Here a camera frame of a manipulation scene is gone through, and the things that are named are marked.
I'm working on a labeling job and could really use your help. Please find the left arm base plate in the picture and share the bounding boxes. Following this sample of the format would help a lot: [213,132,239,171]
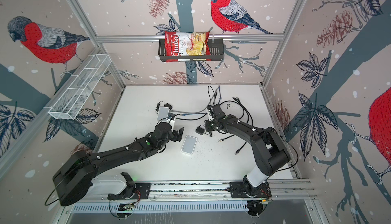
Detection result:
[108,182,151,201]

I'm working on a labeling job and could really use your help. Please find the red cassava chips bag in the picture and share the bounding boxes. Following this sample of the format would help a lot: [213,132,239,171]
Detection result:
[164,31,210,63]

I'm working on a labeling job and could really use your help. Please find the black adapter with cord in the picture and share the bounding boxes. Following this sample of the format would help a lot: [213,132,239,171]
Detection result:
[155,101,173,112]

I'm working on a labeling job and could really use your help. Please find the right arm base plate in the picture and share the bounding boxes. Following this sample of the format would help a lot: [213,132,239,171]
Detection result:
[226,182,272,199]

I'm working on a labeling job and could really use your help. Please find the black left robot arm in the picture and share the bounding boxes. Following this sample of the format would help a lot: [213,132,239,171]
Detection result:
[53,122,184,206]

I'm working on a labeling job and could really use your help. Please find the black looped ethernet cable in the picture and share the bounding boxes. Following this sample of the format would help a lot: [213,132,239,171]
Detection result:
[170,100,245,122]

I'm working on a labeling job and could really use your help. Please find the grey ethernet cable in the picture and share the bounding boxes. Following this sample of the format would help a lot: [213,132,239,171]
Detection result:
[169,89,218,115]

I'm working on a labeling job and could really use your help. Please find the black wire wall basket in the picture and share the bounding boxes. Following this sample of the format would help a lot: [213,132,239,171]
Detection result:
[158,39,225,63]

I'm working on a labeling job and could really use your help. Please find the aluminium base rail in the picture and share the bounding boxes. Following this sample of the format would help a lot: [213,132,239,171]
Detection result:
[62,179,315,203]

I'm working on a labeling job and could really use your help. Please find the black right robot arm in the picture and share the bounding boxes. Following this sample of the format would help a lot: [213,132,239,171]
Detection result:
[205,104,291,188]

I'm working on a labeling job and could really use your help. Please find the white mesh wall shelf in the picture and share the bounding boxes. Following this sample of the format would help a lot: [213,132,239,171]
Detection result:
[44,54,112,120]

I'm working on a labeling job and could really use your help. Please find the black power adapter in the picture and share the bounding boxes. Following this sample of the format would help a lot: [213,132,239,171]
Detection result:
[195,125,205,135]

